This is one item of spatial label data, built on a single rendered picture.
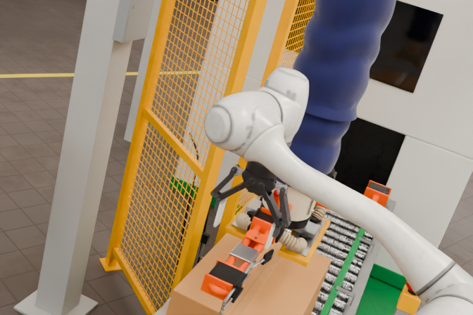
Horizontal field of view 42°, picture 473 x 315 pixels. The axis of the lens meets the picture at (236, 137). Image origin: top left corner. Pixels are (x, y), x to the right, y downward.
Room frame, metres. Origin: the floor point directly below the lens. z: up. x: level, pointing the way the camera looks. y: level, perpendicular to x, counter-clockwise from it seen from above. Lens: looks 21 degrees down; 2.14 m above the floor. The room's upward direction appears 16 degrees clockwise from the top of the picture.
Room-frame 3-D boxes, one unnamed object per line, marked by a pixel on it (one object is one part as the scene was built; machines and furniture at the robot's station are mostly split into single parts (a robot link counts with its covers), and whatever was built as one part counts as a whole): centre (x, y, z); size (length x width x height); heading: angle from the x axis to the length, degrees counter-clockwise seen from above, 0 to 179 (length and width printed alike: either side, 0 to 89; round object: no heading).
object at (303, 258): (1.84, -0.32, 1.16); 0.34 x 0.10 x 0.05; 165
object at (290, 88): (1.28, -0.07, 1.75); 0.13 x 0.11 x 0.16; 149
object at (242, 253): (1.42, -0.10, 1.26); 0.07 x 0.07 x 0.04; 75
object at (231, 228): (1.89, -0.14, 1.16); 0.34 x 0.10 x 0.05; 165
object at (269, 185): (1.29, -0.08, 1.57); 0.08 x 0.07 x 0.09; 74
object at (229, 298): (1.33, -0.13, 1.27); 0.31 x 0.03 x 0.05; 165
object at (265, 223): (1.63, -0.16, 1.27); 0.10 x 0.08 x 0.06; 75
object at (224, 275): (1.29, -0.06, 1.27); 0.08 x 0.07 x 0.05; 165
